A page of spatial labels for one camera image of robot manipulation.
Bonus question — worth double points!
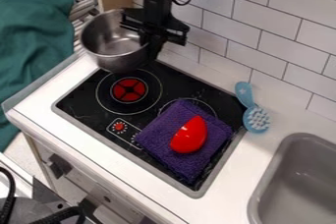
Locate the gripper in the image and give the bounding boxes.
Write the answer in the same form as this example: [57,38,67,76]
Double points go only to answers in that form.
[119,0,193,62]

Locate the silver pot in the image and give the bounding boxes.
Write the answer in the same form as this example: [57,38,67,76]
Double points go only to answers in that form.
[79,8,152,74]

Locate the toy stove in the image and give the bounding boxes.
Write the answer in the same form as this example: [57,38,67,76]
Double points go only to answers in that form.
[51,58,250,199]

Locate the purple cloth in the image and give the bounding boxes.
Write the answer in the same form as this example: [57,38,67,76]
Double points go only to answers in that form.
[134,99,236,185]

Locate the red toy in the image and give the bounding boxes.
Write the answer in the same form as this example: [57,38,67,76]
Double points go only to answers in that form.
[168,114,210,155]

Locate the green cloth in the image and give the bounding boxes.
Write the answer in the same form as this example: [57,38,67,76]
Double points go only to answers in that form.
[0,0,77,153]

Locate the blue brush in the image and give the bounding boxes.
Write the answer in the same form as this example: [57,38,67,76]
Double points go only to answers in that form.
[233,81,272,135]

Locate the toy sink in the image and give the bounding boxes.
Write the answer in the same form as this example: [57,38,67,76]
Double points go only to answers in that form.
[245,132,336,224]

